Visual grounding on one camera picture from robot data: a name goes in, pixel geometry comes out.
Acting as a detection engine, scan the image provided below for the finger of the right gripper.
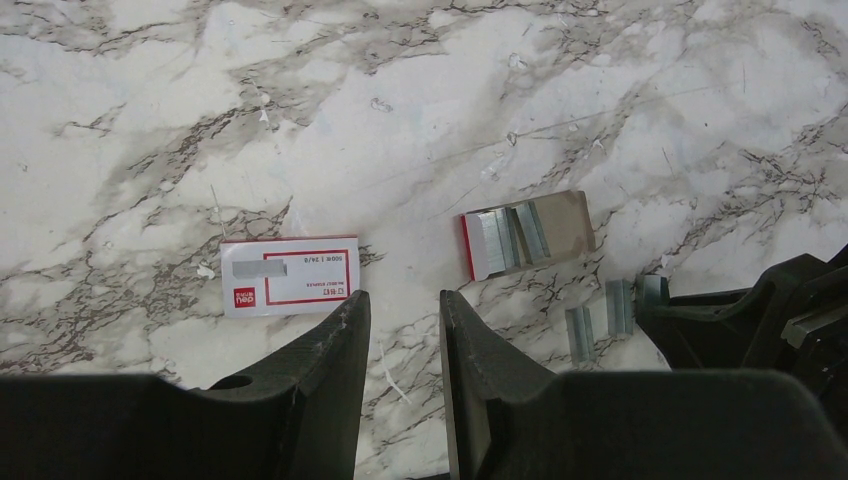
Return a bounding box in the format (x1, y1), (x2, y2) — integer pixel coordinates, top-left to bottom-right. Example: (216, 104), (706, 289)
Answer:
(635, 249), (847, 424)

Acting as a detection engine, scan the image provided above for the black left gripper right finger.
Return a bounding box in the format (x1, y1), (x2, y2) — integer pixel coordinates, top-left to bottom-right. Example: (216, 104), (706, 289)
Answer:
(440, 290), (842, 479)

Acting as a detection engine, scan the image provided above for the silver staple strip tray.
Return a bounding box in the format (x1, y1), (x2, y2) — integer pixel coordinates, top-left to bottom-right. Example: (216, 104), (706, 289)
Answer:
(459, 190), (597, 282)

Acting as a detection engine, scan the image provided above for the red white staple box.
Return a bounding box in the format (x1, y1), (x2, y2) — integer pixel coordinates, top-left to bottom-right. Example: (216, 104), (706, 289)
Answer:
(220, 235), (360, 319)

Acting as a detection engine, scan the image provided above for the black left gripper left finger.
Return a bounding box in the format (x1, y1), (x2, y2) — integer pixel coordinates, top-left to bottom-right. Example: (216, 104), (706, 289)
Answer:
(1, 291), (371, 479)

